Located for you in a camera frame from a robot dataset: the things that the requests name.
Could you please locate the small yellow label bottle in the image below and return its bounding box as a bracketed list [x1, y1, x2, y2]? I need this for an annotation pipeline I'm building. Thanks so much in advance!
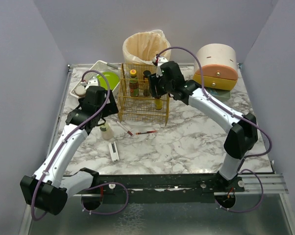
[154, 98, 163, 110]

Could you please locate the gold spice jar black cap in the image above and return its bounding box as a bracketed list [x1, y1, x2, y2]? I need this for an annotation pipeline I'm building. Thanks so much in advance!
[142, 70, 152, 97]

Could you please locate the red sauce bottle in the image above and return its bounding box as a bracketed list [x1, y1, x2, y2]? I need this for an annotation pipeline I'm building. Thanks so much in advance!
[129, 69, 139, 97]

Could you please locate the clear shaker green lid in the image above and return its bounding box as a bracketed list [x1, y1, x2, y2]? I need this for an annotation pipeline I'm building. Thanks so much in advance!
[99, 123, 114, 141]

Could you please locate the green fried egg plate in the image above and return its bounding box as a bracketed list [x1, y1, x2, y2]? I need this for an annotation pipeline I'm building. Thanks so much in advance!
[97, 71, 120, 90]

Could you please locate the light blue flower plate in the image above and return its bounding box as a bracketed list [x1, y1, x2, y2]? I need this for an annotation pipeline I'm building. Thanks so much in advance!
[87, 73, 121, 93]

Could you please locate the steel cream cup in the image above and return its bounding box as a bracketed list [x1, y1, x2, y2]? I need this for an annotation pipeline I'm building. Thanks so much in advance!
[74, 86, 86, 97]

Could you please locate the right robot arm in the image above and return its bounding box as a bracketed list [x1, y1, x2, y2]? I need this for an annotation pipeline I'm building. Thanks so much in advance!
[148, 57, 258, 181]

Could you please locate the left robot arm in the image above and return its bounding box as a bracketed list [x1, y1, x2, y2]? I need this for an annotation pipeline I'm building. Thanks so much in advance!
[20, 86, 118, 215]

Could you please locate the white red marker pen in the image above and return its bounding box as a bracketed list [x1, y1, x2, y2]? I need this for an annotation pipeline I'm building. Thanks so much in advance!
[116, 121, 133, 136]

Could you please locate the white rectangular case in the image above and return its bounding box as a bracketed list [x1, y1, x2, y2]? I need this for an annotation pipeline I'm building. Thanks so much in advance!
[108, 141, 120, 162]

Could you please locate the bin with plastic bag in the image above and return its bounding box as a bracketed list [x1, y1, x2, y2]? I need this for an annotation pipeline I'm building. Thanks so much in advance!
[122, 29, 171, 65]

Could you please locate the red filled tube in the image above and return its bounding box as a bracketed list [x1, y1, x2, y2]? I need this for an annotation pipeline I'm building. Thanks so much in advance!
[136, 130, 157, 135]

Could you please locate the round drawer organizer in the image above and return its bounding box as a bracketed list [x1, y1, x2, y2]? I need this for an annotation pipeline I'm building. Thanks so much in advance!
[196, 44, 238, 102]

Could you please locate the gold wire rack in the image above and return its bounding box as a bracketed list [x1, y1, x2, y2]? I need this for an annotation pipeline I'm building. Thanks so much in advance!
[118, 63, 170, 125]

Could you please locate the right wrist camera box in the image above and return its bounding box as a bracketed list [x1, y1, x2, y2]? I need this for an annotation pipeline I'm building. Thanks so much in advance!
[152, 55, 168, 77]

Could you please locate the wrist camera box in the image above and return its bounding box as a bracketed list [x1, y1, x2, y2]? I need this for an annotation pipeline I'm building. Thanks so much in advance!
[80, 78, 100, 90]
[152, 55, 168, 77]

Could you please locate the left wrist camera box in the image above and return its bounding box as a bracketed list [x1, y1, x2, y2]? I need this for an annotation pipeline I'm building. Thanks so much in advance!
[80, 78, 100, 90]

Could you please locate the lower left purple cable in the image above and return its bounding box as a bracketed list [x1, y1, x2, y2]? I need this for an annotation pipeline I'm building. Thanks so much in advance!
[80, 182, 129, 216]

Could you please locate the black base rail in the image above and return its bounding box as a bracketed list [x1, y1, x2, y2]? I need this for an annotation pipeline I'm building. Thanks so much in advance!
[79, 173, 245, 204]

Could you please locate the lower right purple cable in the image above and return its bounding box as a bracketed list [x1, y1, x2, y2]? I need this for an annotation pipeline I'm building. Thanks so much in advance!
[214, 168, 265, 213]

